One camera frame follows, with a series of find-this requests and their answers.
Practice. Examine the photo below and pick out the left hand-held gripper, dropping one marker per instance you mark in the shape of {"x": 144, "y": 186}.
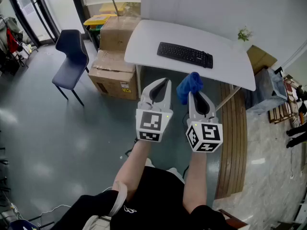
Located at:
{"x": 148, "y": 123}

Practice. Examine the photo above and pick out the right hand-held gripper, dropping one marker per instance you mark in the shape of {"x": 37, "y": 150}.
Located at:
{"x": 208, "y": 133}

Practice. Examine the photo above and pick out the blue cloth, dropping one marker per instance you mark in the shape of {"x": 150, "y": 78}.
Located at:
{"x": 189, "y": 85}

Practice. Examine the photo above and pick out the black keyboard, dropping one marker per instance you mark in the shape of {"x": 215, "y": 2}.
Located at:
{"x": 184, "y": 54}

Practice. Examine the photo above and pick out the person's right forearm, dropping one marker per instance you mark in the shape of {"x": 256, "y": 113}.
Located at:
{"x": 195, "y": 183}

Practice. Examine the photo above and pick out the person's left forearm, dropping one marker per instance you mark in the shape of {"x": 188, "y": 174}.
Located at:
{"x": 130, "y": 166}

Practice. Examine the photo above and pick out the beige shoulder bag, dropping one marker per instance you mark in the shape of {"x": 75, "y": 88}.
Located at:
{"x": 120, "y": 200}

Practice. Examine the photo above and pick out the white table leg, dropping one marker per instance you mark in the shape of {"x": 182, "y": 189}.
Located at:
{"x": 227, "y": 99}
{"x": 139, "y": 85}

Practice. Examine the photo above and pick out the wooden slatted bench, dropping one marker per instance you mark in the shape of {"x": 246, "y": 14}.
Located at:
{"x": 232, "y": 140}

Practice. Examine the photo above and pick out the person's left white shoe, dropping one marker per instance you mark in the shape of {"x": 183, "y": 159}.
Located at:
{"x": 149, "y": 162}

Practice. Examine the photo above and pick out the person's white shoe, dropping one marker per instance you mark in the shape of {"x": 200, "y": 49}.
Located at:
{"x": 177, "y": 175}
{"x": 149, "y": 162}

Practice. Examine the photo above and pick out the grey blue bin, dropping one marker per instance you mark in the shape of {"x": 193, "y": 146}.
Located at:
{"x": 268, "y": 90}

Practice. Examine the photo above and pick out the person's right white shoe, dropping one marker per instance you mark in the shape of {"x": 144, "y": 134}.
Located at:
{"x": 177, "y": 175}

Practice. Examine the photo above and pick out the small brown cardboard box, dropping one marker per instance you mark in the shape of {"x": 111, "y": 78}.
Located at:
{"x": 260, "y": 59}

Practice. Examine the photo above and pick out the wooden crate with books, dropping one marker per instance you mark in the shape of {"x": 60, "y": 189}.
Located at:
{"x": 283, "y": 111}

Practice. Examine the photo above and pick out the green plant with white flowers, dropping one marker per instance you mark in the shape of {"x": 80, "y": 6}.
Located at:
{"x": 244, "y": 35}

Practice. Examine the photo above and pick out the dark blue chair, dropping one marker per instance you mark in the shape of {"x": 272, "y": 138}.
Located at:
{"x": 69, "y": 75}

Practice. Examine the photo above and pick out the yellow lidded bin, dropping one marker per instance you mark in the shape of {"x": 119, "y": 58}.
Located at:
{"x": 96, "y": 20}

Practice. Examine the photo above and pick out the person's black shirt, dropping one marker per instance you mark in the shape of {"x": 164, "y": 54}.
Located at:
{"x": 156, "y": 200}

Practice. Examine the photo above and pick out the dark wooden stick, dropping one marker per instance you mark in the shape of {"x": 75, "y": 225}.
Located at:
{"x": 113, "y": 1}

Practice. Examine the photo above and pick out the reddish brown stool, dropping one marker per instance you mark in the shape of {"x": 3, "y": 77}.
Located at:
{"x": 236, "y": 220}

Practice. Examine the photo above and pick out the glass door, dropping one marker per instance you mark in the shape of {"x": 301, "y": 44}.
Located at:
{"x": 55, "y": 11}

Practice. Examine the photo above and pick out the red garment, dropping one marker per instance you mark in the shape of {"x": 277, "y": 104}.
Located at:
{"x": 11, "y": 41}

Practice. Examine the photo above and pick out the grey green jacket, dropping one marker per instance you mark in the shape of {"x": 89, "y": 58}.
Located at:
{"x": 12, "y": 25}

